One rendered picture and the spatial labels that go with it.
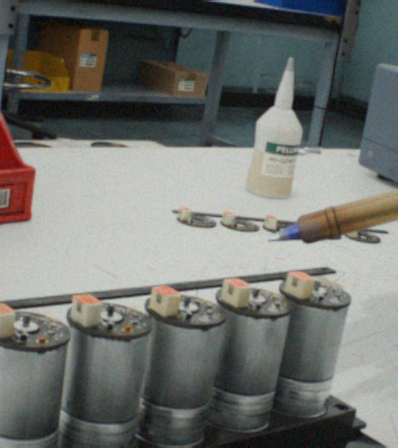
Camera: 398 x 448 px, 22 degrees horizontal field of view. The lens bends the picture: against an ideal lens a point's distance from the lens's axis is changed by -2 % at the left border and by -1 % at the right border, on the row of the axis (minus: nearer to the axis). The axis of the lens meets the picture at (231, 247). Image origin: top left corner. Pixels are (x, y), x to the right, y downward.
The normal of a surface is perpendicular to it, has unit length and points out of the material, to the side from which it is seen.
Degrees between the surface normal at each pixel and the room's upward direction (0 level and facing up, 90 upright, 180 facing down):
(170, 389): 90
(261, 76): 90
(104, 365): 90
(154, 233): 0
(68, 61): 92
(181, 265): 0
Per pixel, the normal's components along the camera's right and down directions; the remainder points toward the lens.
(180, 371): 0.05, 0.29
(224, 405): -0.37, 0.20
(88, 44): 0.68, 0.32
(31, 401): 0.38, 0.33
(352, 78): -0.77, 0.05
